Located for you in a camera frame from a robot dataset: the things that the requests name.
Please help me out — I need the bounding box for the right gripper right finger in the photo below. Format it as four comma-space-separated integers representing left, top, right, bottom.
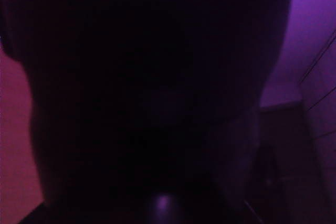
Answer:
245, 104, 320, 224

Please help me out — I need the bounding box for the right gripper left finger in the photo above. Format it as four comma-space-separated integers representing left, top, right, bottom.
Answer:
17, 200, 47, 224

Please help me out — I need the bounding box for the black thermos cup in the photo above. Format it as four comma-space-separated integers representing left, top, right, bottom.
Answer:
0, 0, 293, 224

